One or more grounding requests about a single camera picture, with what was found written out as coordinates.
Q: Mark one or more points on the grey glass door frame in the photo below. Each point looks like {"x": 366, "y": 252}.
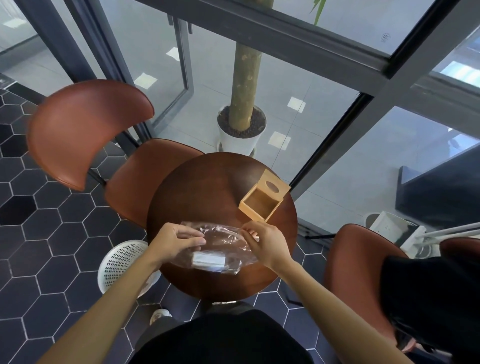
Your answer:
{"x": 185, "y": 67}

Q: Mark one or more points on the green potted tree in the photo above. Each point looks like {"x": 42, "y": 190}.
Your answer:
{"x": 243, "y": 82}

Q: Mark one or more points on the light wooden box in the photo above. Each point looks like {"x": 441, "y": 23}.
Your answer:
{"x": 258, "y": 204}

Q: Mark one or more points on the person's right forearm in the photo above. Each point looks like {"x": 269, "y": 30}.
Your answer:
{"x": 337, "y": 322}

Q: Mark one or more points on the white plant pot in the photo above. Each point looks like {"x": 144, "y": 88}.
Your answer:
{"x": 236, "y": 144}

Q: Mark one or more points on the person's left forearm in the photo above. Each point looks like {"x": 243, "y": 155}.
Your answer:
{"x": 105, "y": 318}

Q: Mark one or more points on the white rectangular box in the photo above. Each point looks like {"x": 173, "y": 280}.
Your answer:
{"x": 393, "y": 225}

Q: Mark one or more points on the white tissue pack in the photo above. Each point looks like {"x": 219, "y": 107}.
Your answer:
{"x": 208, "y": 259}

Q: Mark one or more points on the dark grey plinth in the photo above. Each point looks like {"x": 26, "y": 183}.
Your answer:
{"x": 442, "y": 195}

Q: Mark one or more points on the dark grey window frame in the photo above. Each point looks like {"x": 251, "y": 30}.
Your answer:
{"x": 300, "y": 37}

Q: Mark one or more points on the person's left hand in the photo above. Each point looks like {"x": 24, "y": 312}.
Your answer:
{"x": 172, "y": 242}

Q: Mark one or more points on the black garment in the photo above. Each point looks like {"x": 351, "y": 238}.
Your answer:
{"x": 431, "y": 300}

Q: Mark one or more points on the clear plastic bag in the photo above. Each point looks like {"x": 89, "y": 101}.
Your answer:
{"x": 225, "y": 243}

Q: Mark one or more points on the white metal stand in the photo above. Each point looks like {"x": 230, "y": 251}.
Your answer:
{"x": 416, "y": 240}

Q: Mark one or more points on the white perforated plastic basket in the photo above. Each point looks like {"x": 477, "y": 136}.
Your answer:
{"x": 120, "y": 262}

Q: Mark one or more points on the person's black trousers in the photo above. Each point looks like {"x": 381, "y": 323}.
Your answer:
{"x": 157, "y": 330}

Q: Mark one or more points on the person's right hand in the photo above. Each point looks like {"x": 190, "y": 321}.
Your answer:
{"x": 270, "y": 247}

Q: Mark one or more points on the brown leather chair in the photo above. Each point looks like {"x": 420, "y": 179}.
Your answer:
{"x": 352, "y": 270}
{"x": 86, "y": 127}

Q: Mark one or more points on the person's black shirt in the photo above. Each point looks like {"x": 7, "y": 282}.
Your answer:
{"x": 225, "y": 341}

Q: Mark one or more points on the person's white shoe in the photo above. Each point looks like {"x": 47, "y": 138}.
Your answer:
{"x": 159, "y": 315}

